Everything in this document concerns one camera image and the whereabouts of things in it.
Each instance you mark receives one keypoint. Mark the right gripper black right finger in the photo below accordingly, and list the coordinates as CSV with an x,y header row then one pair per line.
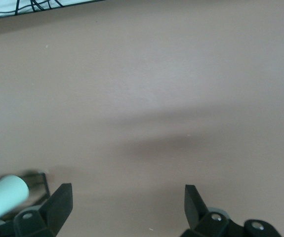
x,y
201,222

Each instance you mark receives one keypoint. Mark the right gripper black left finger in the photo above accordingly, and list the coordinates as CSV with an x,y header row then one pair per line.
x,y
50,214

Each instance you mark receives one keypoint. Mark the pale green cup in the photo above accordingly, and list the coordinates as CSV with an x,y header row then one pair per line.
x,y
11,192

